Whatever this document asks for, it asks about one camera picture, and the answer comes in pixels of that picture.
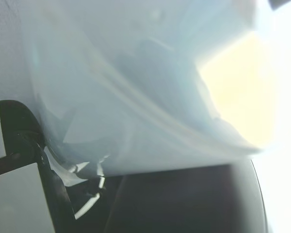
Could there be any large clear plastic syringe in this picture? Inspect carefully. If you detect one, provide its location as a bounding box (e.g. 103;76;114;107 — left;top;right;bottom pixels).
19;0;267;186

